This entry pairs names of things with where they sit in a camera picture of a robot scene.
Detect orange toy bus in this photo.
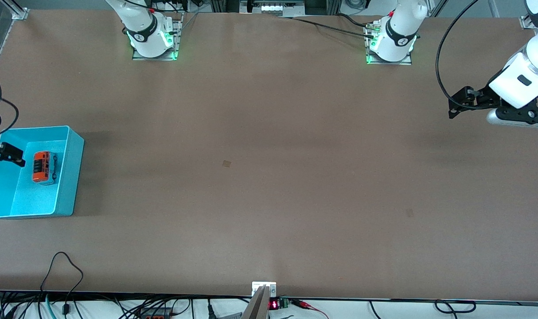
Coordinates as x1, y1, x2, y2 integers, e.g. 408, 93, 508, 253
32, 151, 58, 186

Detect blue plastic box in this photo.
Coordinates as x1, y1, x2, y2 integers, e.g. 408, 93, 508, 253
0, 125, 85, 220

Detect white lit power strip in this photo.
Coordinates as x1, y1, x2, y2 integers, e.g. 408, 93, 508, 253
240, 0, 306, 15

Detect red clip leads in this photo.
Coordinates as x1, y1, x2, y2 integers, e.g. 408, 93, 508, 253
291, 299, 329, 319

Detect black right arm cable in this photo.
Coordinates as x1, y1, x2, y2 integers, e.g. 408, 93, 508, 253
0, 0, 20, 138

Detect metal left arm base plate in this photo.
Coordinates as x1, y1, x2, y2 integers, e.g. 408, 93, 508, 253
366, 22, 413, 66

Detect short black base cable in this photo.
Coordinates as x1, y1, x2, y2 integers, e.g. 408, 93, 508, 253
336, 13, 378, 28

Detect long black base cable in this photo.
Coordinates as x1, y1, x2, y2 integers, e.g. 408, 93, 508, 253
276, 15, 377, 39

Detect teal cable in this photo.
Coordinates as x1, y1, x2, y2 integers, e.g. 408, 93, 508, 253
44, 293, 58, 319

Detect looped thin black cable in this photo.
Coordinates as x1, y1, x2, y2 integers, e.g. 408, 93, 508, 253
40, 252, 84, 316

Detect coiled black cable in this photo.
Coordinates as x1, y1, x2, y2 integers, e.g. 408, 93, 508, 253
434, 300, 477, 314

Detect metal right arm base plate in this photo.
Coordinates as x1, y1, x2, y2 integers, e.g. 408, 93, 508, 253
132, 12, 183, 61

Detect white mounting bracket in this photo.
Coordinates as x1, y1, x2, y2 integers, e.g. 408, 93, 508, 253
252, 281, 277, 297

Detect grey camera mount bar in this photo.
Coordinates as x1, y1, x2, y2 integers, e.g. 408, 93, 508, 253
242, 286, 270, 319

